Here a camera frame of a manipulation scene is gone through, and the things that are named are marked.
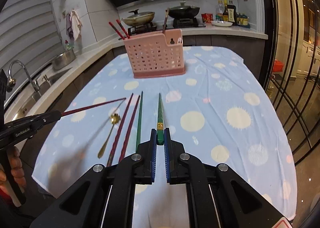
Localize dark red wavy chopstick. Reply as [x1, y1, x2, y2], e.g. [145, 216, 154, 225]
[119, 95, 140, 162]
[106, 93, 133, 167]

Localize beige pan with lid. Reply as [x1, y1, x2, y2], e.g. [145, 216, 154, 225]
[122, 9, 155, 27]

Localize black wok with lid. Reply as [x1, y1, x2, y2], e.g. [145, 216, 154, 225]
[169, 1, 200, 19]

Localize chrome sink faucet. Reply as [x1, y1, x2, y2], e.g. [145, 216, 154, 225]
[6, 60, 41, 94]

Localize white plate on counter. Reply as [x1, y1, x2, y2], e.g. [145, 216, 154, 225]
[212, 21, 233, 27]

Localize pink perforated utensil holder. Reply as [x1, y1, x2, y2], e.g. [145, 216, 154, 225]
[124, 29, 185, 79]

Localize dark maroon chopstick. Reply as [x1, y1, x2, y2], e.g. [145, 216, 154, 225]
[61, 98, 126, 117]

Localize gold flower-head spoon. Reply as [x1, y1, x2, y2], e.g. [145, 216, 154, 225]
[97, 113, 122, 160]

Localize dark soy sauce bottle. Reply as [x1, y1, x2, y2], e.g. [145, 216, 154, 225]
[227, 0, 237, 26]

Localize clear plastic bottle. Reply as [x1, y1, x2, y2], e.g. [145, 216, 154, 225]
[216, 0, 224, 21]

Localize blue planet-print tablecloth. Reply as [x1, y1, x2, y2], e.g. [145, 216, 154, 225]
[32, 47, 297, 220]

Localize hanging purple cloth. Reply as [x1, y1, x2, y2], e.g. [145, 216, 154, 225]
[66, 13, 74, 40]

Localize person's left hand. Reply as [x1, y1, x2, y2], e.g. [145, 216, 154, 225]
[0, 146, 27, 194]

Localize steel bowl on counter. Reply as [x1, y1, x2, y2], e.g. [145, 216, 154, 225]
[52, 49, 76, 71]

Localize green chopstick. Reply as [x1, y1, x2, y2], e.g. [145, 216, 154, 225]
[136, 92, 143, 151]
[157, 93, 164, 145]

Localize brown chopstick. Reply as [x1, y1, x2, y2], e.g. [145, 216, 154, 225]
[162, 8, 170, 34]

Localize red instant noodle cup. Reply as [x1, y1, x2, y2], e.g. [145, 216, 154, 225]
[201, 13, 213, 23]

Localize bright red chopstick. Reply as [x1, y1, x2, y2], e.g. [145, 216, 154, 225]
[108, 22, 125, 40]
[116, 19, 130, 39]

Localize hanging white towel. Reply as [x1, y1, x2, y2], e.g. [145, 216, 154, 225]
[70, 9, 82, 41]

